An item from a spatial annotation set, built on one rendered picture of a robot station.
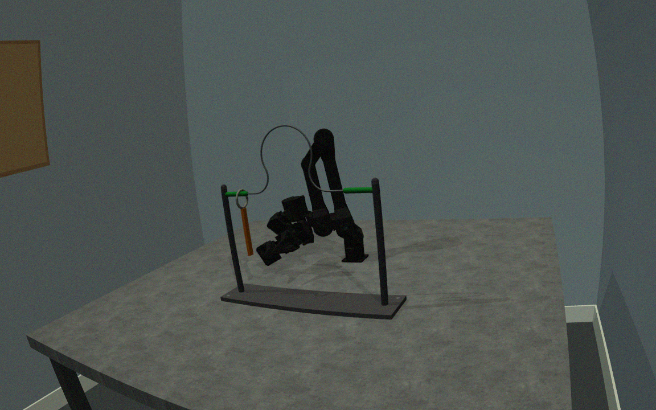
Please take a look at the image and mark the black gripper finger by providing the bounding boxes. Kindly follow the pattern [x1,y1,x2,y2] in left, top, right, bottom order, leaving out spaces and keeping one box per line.
[263,241,282,262]
[272,230,300,255]

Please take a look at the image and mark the orange-brown long thin bar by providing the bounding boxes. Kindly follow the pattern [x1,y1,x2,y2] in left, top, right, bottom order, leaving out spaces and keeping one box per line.
[236,189,253,256]

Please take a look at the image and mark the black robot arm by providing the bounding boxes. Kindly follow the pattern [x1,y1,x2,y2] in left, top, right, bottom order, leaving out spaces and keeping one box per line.
[267,129,369,263]

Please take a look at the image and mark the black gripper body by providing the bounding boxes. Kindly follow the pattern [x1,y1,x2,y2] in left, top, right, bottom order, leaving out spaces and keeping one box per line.
[256,220,314,266]

